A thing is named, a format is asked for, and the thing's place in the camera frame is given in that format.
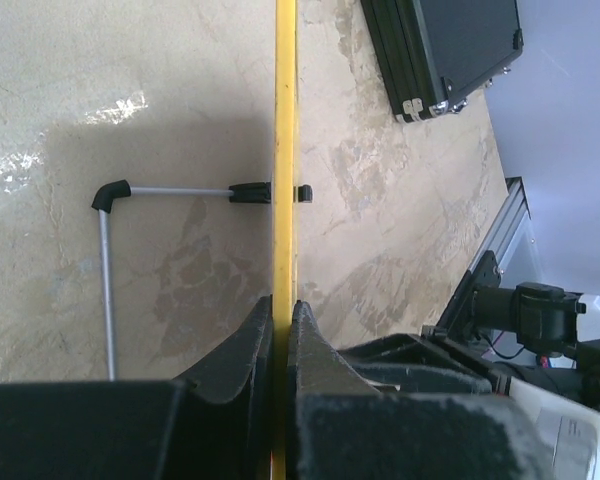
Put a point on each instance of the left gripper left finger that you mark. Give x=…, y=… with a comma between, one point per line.
x=223, y=427

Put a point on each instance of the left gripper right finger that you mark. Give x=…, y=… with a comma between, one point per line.
x=327, y=407

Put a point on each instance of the yellow framed whiteboard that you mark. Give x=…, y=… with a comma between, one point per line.
x=284, y=249

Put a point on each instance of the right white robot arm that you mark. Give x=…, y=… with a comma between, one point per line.
x=547, y=321

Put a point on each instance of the black hard case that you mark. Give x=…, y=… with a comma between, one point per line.
x=433, y=54

